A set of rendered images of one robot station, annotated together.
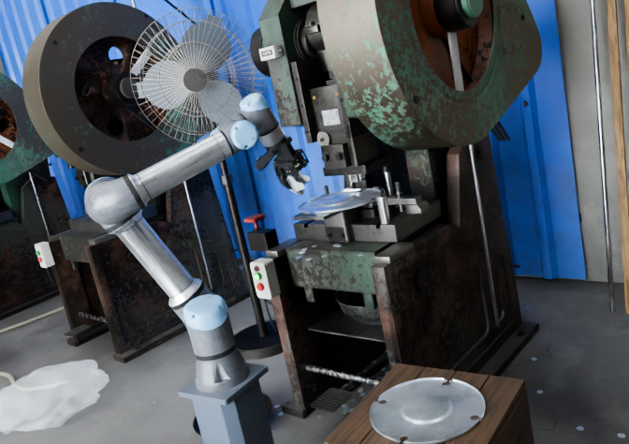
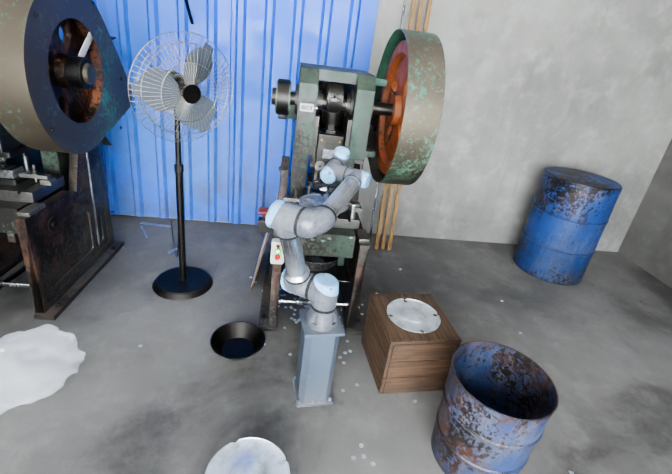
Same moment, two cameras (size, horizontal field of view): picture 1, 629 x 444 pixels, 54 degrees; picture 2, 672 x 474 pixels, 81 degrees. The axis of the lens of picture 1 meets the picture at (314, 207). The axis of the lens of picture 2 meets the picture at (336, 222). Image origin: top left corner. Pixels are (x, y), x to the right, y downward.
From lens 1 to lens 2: 1.70 m
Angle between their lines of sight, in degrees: 50
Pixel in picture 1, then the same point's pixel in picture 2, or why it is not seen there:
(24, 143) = not seen: outside the picture
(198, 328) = (332, 295)
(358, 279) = (339, 250)
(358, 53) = (418, 143)
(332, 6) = (414, 115)
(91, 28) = (59, 6)
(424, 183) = not seen: hidden behind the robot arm
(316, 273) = (308, 246)
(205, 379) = (327, 324)
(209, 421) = (321, 347)
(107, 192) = (324, 219)
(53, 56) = (34, 30)
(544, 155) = not seen: hidden behind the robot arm
